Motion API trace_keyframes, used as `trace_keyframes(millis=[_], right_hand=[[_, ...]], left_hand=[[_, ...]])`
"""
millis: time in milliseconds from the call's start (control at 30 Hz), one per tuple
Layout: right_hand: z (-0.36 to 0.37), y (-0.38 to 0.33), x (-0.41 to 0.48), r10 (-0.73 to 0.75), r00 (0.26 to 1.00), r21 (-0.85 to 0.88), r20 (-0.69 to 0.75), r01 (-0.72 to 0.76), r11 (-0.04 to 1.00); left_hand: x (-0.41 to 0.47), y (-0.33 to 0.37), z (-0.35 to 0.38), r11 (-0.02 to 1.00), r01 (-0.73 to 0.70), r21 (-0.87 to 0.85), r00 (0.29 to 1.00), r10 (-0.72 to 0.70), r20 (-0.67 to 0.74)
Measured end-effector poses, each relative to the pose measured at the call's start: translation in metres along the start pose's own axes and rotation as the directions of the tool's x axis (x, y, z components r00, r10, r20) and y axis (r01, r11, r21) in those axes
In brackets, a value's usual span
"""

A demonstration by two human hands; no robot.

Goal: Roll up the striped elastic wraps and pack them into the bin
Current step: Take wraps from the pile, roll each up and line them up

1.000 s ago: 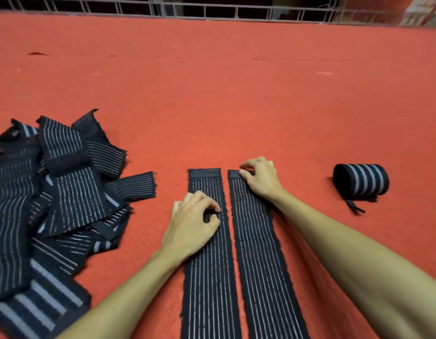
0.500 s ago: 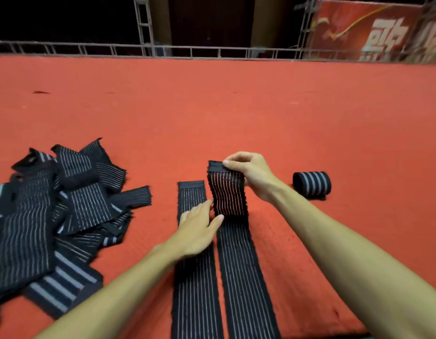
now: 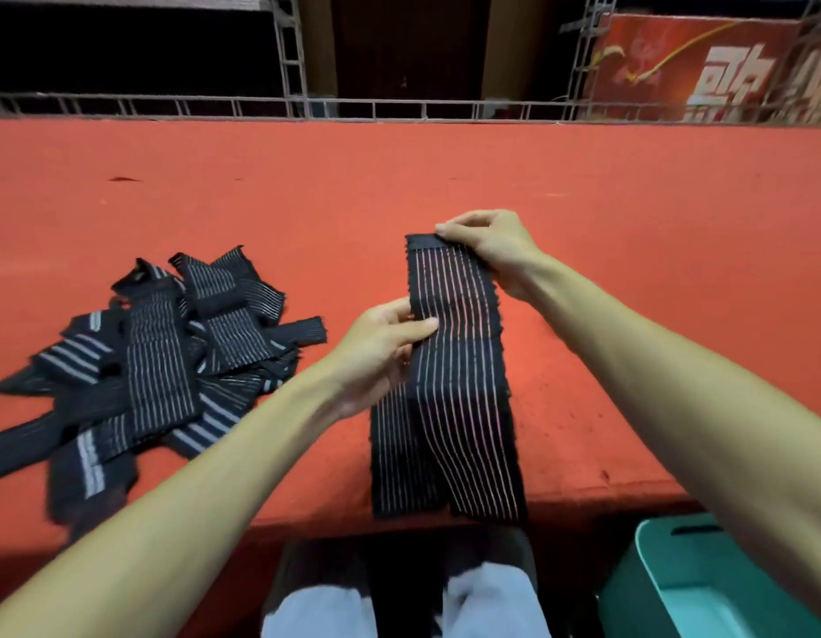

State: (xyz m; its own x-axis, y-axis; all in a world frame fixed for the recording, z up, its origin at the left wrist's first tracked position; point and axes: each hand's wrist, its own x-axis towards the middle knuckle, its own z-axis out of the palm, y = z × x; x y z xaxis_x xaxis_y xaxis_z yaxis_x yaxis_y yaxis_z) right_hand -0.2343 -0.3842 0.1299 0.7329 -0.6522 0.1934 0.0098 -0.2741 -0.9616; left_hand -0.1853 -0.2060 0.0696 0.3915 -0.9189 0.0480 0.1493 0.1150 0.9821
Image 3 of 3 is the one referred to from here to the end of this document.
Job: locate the person's right thumb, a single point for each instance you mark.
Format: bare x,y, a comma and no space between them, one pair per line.
455,233

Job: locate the horizontal metal truss rail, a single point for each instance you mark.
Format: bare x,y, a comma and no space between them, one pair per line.
384,110

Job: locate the black striped elastic band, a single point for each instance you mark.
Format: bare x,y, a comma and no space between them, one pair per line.
460,391

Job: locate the person's left forearm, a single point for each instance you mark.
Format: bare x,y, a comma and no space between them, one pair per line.
184,511

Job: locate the light grey trousers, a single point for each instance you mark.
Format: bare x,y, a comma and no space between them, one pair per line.
496,604

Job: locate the teal plastic bin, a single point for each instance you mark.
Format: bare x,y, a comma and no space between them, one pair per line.
689,584

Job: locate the person's right hand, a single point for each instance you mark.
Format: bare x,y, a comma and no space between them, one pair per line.
500,249

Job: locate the red banner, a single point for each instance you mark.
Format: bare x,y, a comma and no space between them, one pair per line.
689,66

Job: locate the vertical metal truss column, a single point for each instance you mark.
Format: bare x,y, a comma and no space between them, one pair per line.
289,53
590,46

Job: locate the brown wooden door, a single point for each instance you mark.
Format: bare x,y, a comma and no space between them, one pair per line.
410,46

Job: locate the person's left hand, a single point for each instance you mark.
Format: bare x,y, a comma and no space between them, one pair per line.
367,365

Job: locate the red table cloth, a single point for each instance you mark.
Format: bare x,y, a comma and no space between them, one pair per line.
410,172

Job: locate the person's left thumb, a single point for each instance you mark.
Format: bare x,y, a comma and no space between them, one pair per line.
413,330

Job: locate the person's right forearm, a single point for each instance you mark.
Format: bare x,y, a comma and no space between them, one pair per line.
676,391

